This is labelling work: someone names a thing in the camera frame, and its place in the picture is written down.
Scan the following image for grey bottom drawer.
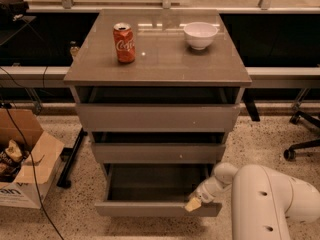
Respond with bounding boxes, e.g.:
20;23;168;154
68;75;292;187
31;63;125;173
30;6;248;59
95;164;222;217

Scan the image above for black cable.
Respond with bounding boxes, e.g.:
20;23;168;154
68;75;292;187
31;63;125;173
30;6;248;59
0;65;65;240

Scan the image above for grey drawer cabinet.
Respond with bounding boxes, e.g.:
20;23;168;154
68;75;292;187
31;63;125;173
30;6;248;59
63;9;253;172

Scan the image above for snack bags in box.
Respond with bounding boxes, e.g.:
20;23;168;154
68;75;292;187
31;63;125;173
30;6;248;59
0;140;23;182

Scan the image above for orange soda can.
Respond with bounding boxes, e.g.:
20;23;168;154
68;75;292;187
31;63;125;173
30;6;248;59
113;22;135;63

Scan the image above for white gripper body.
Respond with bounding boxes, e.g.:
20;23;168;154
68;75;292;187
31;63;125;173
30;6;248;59
189;176;227;204

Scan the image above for black table leg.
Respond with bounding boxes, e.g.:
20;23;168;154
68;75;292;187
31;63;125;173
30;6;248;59
57;129;87;189

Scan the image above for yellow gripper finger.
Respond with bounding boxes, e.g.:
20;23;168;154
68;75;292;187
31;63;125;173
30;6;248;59
185;197;202;212

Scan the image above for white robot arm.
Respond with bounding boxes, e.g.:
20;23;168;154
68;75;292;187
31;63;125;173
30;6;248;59
185;163;320;240

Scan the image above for small bottle behind cabinet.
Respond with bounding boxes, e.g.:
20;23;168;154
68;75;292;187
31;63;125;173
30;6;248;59
70;41;80;58

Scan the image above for white bowl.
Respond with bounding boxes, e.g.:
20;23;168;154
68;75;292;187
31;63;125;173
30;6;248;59
183;22;218;50

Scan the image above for cardboard box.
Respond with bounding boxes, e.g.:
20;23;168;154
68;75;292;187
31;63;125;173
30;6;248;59
0;109;64;209

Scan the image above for black office chair base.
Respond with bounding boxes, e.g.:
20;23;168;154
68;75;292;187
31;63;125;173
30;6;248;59
283;110;320;161

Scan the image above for grey top drawer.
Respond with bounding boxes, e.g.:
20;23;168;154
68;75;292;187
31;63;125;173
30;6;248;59
76;87;239;132

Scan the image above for grey middle drawer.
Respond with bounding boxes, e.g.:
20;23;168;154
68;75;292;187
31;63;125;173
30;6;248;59
91;132;226;164

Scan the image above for black bag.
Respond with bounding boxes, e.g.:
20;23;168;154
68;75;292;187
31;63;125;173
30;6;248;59
0;0;29;24

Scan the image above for grey drawer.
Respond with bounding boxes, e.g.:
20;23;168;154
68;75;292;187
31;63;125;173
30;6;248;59
95;164;222;217
76;87;239;132
91;132;226;164

